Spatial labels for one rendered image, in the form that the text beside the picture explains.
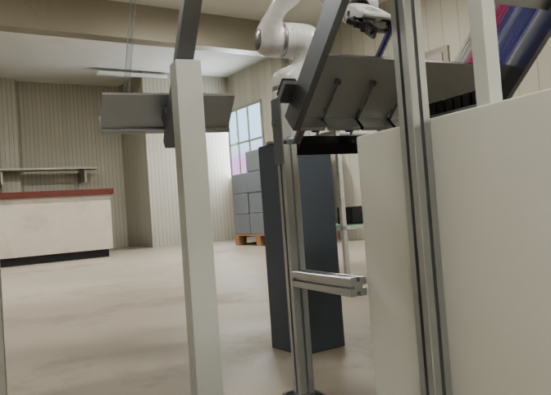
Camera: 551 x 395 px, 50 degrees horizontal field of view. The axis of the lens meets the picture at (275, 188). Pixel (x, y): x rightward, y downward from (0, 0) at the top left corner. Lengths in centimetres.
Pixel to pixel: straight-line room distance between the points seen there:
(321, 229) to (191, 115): 79
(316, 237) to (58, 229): 660
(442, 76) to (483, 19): 70
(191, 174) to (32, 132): 970
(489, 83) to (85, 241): 768
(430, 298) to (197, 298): 52
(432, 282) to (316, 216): 94
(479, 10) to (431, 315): 52
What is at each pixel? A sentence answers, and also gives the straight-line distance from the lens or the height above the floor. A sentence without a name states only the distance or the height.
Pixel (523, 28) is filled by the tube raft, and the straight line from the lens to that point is 183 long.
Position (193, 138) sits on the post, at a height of 65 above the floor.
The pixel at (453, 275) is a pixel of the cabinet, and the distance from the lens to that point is 108.
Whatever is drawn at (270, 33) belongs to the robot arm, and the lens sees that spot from 204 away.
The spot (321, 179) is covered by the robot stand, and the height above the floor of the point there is 57.
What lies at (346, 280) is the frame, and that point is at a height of 31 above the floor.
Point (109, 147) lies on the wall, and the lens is 1127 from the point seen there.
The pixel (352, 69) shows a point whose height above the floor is 82.
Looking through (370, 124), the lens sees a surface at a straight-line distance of 166.
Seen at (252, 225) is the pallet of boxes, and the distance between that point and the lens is 830.
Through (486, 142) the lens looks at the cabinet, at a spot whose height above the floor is 56.
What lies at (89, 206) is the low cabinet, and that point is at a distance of 845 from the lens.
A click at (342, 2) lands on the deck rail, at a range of 137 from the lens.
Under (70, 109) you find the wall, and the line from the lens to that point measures 1120.
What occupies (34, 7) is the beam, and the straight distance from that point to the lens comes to 699.
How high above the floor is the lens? 47
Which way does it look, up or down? 2 degrees up
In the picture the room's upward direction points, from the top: 4 degrees counter-clockwise
